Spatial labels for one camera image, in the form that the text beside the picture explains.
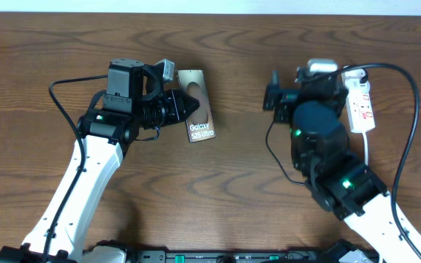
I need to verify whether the bronze Galaxy smartphone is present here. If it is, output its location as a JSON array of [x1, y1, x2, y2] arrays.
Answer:
[[177, 69, 216, 143]]

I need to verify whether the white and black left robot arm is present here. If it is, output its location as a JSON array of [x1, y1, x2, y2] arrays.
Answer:
[[0, 58, 200, 263]]

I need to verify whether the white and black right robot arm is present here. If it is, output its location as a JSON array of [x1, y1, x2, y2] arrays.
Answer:
[[262, 61, 421, 262]]

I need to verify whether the white power strip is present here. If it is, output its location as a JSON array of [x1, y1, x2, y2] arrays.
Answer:
[[341, 69, 376, 134]]

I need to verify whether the black left camera cable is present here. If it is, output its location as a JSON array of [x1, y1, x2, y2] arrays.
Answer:
[[40, 74, 160, 263]]

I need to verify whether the black camera cable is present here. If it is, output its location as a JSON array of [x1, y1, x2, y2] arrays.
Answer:
[[305, 62, 421, 263], [40, 74, 160, 263]]

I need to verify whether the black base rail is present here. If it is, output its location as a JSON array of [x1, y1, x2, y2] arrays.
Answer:
[[86, 239, 379, 263]]

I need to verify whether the black right camera cable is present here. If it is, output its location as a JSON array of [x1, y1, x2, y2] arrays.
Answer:
[[305, 62, 421, 263]]

